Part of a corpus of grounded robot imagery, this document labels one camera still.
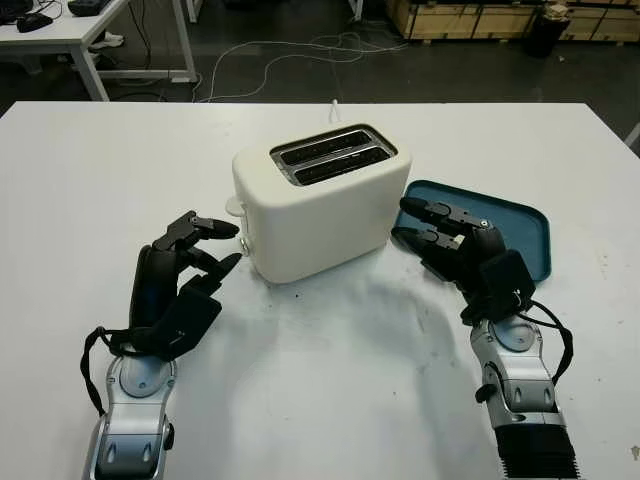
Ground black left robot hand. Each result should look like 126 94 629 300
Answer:
128 209 245 346

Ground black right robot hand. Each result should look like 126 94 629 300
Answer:
391 196 509 321

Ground blue plastic tray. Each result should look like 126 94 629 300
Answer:
392 178 552 281

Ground white two-slot toaster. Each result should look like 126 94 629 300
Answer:
231 122 414 286

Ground black waste bin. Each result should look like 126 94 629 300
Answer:
522 9 571 59

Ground wooden crate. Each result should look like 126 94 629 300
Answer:
384 0 539 41
559 0 640 47

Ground white office desk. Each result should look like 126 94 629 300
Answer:
0 0 199 103

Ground black desktop device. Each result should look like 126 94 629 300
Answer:
67 0 109 16

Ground black computer mouse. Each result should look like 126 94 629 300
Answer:
15 13 54 34

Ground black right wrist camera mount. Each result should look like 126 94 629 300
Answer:
478 249 535 312

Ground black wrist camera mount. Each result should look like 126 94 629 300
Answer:
478 249 535 312
149 287 223 362

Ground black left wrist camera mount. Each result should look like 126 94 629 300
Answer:
149 287 223 362

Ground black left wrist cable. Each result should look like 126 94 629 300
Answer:
81 327 166 416

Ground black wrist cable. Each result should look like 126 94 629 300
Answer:
81 327 166 416
519 299 574 382

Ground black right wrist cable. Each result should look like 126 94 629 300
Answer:
519 299 574 382

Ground white toaster power cord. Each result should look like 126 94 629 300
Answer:
325 44 351 125

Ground white looped floor cable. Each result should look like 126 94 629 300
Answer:
197 30 409 104

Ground white desk frame legs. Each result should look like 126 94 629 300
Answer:
183 0 362 24

